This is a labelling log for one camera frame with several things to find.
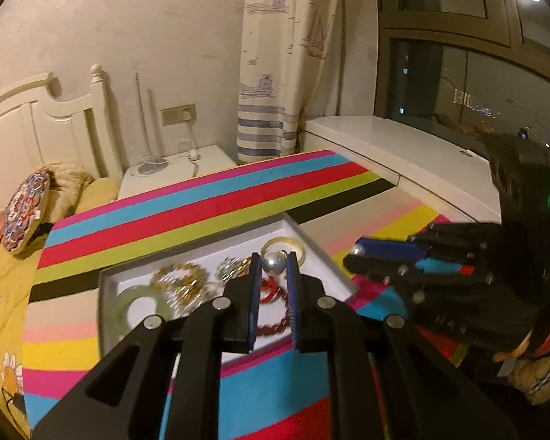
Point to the gold bangle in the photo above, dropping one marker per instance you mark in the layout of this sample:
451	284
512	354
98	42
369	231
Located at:
292	242

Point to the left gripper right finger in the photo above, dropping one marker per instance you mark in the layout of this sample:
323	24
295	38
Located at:
386	381

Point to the sailboat print curtain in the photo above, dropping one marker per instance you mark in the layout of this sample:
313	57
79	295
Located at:
284	46

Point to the white nightstand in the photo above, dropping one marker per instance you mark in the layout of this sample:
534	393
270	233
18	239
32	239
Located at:
176	168

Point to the white headboard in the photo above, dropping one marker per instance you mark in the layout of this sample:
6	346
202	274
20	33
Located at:
36	129

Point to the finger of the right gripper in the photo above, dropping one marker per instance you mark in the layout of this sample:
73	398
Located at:
388	249
389	272

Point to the pearl earring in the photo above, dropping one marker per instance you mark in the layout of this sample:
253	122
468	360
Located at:
274	263

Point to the patterned round cushion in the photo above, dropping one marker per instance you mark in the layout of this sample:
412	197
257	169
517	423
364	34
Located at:
25	211

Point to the grey white jewelry tray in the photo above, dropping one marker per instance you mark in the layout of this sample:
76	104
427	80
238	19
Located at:
174	281

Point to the wall socket plate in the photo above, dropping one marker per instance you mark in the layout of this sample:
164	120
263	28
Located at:
181	114

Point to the beige fluffy pillow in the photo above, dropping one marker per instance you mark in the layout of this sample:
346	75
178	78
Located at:
67	182

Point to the white window bench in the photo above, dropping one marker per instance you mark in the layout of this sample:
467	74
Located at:
454	181

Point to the dark window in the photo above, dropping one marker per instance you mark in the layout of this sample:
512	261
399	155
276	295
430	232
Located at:
460	69

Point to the lamp with round base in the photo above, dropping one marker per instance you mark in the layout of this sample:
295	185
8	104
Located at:
146	146

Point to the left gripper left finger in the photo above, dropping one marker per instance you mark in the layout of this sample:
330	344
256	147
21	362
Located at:
162	380

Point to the yellow floral bedsheet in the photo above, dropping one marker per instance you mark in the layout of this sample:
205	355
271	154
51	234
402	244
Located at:
16	273

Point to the right hand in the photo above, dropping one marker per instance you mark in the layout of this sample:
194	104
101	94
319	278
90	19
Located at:
531	219

